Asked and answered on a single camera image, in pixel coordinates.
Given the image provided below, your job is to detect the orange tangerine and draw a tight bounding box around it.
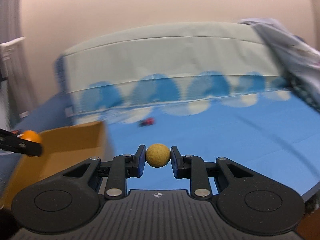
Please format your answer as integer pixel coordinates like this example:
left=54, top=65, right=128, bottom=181
left=18, top=130, right=42, bottom=144

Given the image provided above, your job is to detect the tan round fruit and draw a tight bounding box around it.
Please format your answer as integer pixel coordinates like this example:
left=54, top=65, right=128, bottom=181
left=146, top=144, right=171, bottom=168

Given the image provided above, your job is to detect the red cherry tomato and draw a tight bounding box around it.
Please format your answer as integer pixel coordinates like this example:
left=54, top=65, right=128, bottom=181
left=144, top=118, right=155, bottom=126

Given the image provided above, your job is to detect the dark plum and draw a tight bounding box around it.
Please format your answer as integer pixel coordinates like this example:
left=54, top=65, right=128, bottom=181
left=139, top=120, right=148, bottom=127

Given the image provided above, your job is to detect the grey curtain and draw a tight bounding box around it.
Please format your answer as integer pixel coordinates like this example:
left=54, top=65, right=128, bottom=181
left=1, top=0, right=37, bottom=128

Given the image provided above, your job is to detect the cardboard box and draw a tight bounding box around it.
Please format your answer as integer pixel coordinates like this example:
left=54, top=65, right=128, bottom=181
left=1, top=121, right=113, bottom=210

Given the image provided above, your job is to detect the blue sofa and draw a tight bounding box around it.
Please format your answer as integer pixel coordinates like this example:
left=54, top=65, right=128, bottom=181
left=0, top=57, right=73, bottom=183

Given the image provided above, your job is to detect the blue patterned cloth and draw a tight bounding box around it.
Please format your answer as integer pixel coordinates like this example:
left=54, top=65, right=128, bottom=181
left=60, top=23, right=319, bottom=198

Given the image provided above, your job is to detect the grey clothing on sofa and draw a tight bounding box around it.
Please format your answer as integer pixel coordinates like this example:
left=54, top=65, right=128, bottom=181
left=239, top=18, right=319, bottom=111

